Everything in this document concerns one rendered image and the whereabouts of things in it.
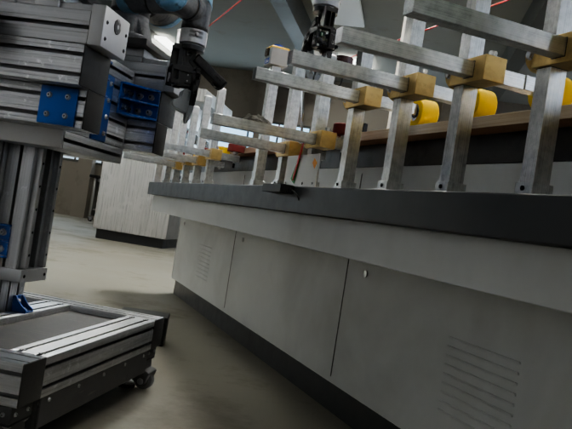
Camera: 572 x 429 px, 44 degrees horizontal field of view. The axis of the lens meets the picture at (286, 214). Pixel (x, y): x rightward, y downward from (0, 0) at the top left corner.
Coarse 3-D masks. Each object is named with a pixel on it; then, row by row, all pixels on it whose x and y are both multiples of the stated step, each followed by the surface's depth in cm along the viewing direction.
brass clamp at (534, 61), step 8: (568, 32) 115; (568, 40) 115; (568, 48) 114; (528, 56) 123; (536, 56) 121; (544, 56) 119; (560, 56) 116; (568, 56) 114; (528, 64) 124; (536, 64) 121; (544, 64) 119; (552, 64) 117; (560, 64) 117; (568, 64) 116
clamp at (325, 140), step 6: (312, 132) 211; (318, 132) 207; (324, 132) 205; (330, 132) 206; (318, 138) 206; (324, 138) 205; (330, 138) 206; (306, 144) 214; (312, 144) 210; (318, 144) 206; (324, 144) 206; (330, 144) 206; (324, 150) 212
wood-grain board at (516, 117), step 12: (564, 108) 137; (480, 120) 162; (492, 120) 158; (504, 120) 154; (516, 120) 150; (528, 120) 146; (564, 120) 138; (372, 132) 212; (384, 132) 205; (420, 132) 186; (432, 132) 180; (444, 132) 176; (480, 132) 168; (492, 132) 165; (504, 132) 162; (360, 144) 227; (372, 144) 222; (240, 156) 351
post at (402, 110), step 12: (408, 24) 168; (420, 24) 166; (408, 36) 167; (420, 36) 166; (408, 72) 166; (396, 108) 167; (408, 108) 166; (396, 120) 166; (408, 120) 166; (396, 132) 165; (408, 132) 166; (396, 144) 166; (396, 156) 166; (384, 168) 168; (396, 168) 166; (396, 180) 166
